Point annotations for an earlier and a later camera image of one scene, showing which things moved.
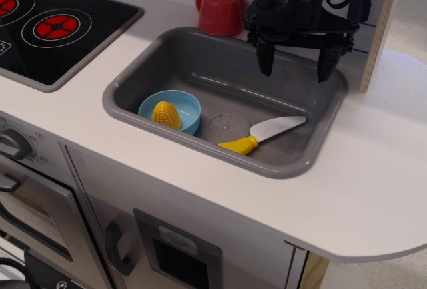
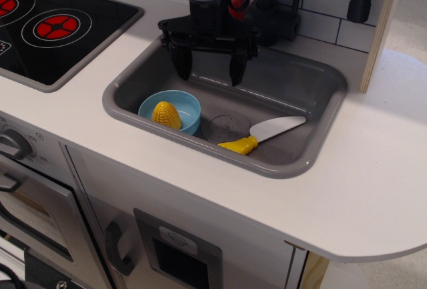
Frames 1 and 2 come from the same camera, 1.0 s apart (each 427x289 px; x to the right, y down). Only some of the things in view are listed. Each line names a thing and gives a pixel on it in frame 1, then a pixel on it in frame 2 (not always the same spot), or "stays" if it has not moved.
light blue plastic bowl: x=188 y=108 stays
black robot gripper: x=301 y=21 -> x=209 y=27
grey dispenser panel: x=177 y=256 stays
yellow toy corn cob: x=165 y=113 stays
